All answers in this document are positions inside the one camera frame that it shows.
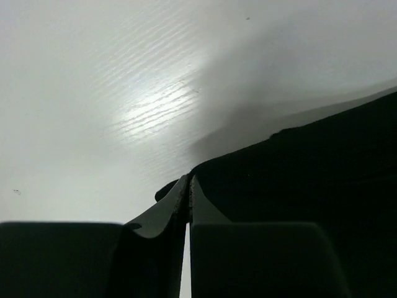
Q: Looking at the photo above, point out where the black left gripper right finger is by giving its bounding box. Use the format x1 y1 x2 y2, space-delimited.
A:
189 178 350 297

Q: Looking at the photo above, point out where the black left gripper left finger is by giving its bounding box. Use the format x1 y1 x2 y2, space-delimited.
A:
1 176 189 297

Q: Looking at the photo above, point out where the black tank top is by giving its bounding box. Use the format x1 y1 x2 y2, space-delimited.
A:
154 88 397 298

